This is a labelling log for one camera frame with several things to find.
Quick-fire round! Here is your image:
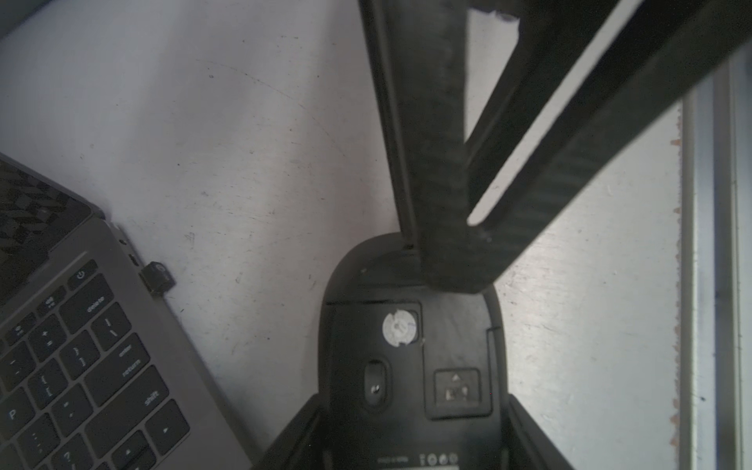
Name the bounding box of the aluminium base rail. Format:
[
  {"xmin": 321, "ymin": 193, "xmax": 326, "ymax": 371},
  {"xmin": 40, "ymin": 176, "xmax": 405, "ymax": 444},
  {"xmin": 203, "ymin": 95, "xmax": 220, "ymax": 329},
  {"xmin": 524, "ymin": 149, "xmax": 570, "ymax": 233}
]
[{"xmin": 679, "ymin": 48, "xmax": 751, "ymax": 469}]

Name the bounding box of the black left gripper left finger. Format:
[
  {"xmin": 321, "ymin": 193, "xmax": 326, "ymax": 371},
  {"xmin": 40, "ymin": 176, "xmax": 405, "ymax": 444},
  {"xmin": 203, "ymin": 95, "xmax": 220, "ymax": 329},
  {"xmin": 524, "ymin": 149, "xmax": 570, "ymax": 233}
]
[{"xmin": 252, "ymin": 394, "xmax": 322, "ymax": 470}]

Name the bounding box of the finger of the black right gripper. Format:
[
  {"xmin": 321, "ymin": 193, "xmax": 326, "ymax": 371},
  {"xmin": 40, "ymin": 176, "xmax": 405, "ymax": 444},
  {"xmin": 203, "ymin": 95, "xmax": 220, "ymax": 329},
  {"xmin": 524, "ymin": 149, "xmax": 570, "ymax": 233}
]
[
  {"xmin": 466, "ymin": 1, "xmax": 751, "ymax": 282},
  {"xmin": 358, "ymin": 1, "xmax": 494, "ymax": 293}
]

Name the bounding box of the black usb mouse receiver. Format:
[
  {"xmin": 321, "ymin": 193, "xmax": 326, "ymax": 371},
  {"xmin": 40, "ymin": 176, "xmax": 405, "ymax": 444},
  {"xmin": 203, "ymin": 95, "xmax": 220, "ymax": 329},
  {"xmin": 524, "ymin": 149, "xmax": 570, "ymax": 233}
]
[{"xmin": 139, "ymin": 262, "xmax": 175, "ymax": 297}]

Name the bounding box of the black wireless mouse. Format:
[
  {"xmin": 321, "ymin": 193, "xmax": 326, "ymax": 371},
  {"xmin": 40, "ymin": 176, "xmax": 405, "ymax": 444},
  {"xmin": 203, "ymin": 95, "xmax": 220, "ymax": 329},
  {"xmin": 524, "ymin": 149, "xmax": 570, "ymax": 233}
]
[{"xmin": 318, "ymin": 233, "xmax": 508, "ymax": 469}]

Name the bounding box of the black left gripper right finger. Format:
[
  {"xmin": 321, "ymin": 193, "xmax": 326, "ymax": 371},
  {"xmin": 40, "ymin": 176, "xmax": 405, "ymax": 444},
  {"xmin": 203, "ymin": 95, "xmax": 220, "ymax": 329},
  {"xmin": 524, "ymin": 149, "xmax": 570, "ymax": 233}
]
[{"xmin": 508, "ymin": 395, "xmax": 573, "ymax": 470}]

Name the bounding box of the grey laptop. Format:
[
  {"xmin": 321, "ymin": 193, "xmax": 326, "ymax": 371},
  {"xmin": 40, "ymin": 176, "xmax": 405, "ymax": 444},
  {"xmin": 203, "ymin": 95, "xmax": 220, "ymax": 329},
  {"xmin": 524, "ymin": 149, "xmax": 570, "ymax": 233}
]
[{"xmin": 1, "ymin": 157, "xmax": 252, "ymax": 469}]

